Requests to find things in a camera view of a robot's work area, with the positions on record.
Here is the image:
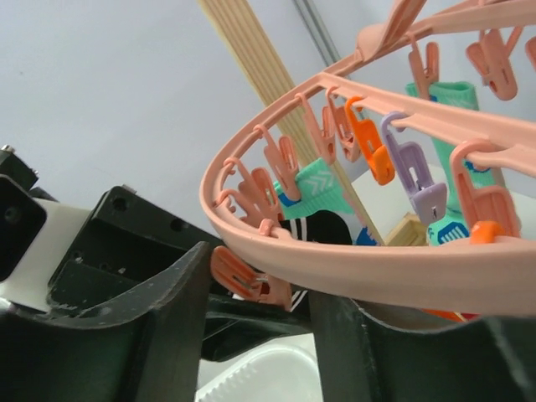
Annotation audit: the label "pink round clip hanger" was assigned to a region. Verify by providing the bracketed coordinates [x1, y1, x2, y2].
[199, 1, 535, 316]

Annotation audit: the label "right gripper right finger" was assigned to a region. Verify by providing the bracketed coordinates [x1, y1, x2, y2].
[309, 291, 535, 401]

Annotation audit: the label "wooden drying rack frame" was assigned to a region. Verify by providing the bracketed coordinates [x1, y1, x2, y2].
[196, 0, 432, 248]

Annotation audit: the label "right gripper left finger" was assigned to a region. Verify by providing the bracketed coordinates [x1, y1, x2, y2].
[1, 242, 210, 401]

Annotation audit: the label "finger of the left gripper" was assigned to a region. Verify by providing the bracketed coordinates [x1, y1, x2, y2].
[202, 294, 312, 363]

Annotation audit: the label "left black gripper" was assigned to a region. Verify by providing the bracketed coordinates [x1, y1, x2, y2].
[47, 186, 223, 316]

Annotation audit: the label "purple clothes peg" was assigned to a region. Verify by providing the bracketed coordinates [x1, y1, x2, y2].
[380, 111, 447, 225]

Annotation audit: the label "green sock right hanging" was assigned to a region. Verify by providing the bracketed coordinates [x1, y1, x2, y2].
[273, 158, 378, 246]

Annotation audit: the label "orange clothes peg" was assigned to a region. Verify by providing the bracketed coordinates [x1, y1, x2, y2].
[344, 95, 395, 185]
[423, 221, 506, 322]

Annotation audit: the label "green sock left hanging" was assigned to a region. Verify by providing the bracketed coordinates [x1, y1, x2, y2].
[404, 80, 510, 247]

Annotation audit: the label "white plastic laundry basket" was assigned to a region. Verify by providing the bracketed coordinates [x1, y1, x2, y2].
[195, 333, 323, 402]

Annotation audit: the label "black sock white stripes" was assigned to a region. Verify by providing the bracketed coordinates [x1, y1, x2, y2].
[280, 210, 353, 320]

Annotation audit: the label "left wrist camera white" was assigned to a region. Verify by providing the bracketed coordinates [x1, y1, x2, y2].
[1, 176, 90, 312]

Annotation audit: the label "green sock hanging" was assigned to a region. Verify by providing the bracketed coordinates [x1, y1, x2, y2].
[273, 158, 378, 246]
[404, 80, 510, 247]

